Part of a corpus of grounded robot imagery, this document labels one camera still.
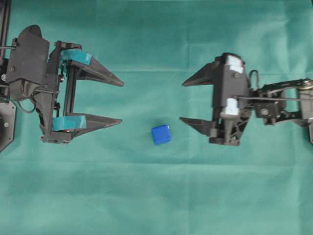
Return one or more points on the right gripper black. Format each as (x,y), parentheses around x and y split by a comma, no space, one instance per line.
(224,129)

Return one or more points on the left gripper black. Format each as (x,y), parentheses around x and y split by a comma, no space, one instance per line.
(68,63)

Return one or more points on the blue cube block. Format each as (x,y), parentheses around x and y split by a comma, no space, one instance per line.
(161,134)

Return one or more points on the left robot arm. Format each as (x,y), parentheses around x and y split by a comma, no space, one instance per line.
(3,80)

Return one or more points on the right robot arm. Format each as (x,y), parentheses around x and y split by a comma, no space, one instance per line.
(281,102)

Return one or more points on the green cloth table cover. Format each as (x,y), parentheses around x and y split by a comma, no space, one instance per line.
(117,181)

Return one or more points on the right wrist camera housing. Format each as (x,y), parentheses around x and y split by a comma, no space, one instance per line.
(229,78)

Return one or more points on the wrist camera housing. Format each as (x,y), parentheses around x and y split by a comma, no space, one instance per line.
(229,78)
(27,63)

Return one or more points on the left wrist camera housing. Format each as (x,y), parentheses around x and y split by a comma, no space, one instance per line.
(27,63)

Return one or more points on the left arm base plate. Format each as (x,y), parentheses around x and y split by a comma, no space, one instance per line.
(7,123)

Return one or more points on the black frame rail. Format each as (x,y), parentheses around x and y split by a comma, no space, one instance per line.
(5,6)

